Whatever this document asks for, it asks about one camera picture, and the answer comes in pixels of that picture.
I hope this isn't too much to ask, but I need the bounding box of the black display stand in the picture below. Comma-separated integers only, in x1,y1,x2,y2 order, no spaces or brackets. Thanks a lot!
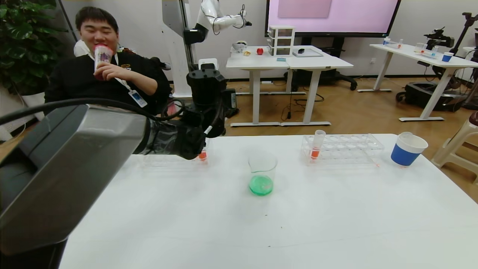
286,37,358,92

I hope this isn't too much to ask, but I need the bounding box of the clear glass beaker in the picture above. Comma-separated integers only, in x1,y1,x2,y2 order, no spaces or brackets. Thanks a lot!
249,153,279,196

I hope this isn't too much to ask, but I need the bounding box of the white plant pot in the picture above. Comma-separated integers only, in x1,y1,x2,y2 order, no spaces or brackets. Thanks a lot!
21,91,51,122

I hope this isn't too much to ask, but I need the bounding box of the long white work desk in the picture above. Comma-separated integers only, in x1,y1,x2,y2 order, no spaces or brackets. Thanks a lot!
357,44,472,122

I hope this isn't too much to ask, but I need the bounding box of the white standing desk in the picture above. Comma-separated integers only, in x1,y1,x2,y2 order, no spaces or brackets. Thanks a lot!
281,46,354,127
226,46,295,127

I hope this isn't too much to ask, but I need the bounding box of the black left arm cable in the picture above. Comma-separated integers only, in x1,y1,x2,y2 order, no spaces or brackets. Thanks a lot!
0,98,157,126

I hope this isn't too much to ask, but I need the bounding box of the white lanyard id badge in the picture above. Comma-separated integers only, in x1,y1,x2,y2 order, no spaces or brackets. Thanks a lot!
114,52,145,108

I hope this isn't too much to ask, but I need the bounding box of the green potted plant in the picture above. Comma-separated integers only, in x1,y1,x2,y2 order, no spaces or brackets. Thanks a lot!
0,0,68,96

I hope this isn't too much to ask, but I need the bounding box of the seated man's left hand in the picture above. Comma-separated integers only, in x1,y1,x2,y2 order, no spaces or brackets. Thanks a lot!
95,62,129,82

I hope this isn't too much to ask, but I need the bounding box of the black floor cable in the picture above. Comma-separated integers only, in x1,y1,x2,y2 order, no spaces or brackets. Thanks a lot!
282,93,325,121

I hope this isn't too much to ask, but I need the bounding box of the blue white paper cup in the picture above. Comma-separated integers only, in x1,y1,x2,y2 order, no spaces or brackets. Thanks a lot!
391,133,429,167

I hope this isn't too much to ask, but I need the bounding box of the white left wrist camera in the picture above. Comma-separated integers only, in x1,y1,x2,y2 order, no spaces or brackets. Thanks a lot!
198,58,219,71

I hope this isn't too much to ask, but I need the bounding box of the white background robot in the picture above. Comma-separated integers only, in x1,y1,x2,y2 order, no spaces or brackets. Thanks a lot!
162,0,252,98

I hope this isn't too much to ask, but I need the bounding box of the white drawer organizer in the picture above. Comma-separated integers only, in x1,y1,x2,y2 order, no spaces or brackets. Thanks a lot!
267,25,296,57

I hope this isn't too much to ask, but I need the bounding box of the clear acrylic test tube rack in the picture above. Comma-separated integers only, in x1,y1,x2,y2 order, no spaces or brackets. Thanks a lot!
301,134,385,165
140,138,212,168

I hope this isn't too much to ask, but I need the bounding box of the man in black sweater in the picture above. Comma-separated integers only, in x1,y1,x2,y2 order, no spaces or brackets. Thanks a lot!
44,7,172,116

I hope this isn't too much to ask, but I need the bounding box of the large wall display screen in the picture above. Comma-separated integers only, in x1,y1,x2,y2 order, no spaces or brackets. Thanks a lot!
265,0,402,38

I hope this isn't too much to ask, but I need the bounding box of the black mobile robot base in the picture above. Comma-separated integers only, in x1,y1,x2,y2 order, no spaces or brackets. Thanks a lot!
396,82,462,112

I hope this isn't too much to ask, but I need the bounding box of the plastic drink cup red lid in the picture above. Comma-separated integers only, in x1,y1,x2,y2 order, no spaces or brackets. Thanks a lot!
93,44,113,71

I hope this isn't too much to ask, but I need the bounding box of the grey flat tray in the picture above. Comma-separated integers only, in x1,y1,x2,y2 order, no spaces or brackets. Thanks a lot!
292,48,323,58

